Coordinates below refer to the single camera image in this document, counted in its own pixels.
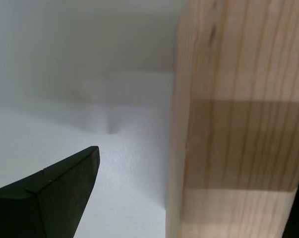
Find light wooden block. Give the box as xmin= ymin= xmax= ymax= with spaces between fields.
xmin=165 ymin=0 xmax=299 ymax=238

